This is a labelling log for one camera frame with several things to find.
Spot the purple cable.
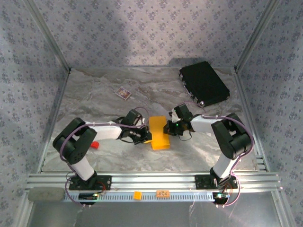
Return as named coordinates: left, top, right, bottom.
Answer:
left=169, top=101, right=255, bottom=208
left=58, top=106, right=149, bottom=209

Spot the aluminium side rail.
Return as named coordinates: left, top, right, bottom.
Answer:
left=37, top=70, right=71, bottom=174
left=234, top=68, right=270, bottom=172

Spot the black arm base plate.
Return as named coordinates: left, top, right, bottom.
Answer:
left=195, top=174, right=238, bottom=190
left=68, top=175, right=112, bottom=191

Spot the small printed card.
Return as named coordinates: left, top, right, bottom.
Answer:
left=115, top=86, right=132, bottom=100

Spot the black hard case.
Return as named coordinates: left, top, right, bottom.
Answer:
left=178, top=61, right=231, bottom=108

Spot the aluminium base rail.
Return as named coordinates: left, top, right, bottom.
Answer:
left=26, top=172, right=284, bottom=192

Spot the aluminium frame post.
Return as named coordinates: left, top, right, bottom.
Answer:
left=235, top=0, right=284, bottom=73
left=23, top=0, right=72, bottom=73

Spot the slotted metal cable duct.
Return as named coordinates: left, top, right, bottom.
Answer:
left=62, top=190, right=217, bottom=203

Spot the thin black cable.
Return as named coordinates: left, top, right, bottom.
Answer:
left=178, top=130, right=194, bottom=142

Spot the small circuit board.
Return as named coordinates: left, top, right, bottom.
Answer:
left=79, top=192, right=99, bottom=201
left=212, top=192, right=230, bottom=201

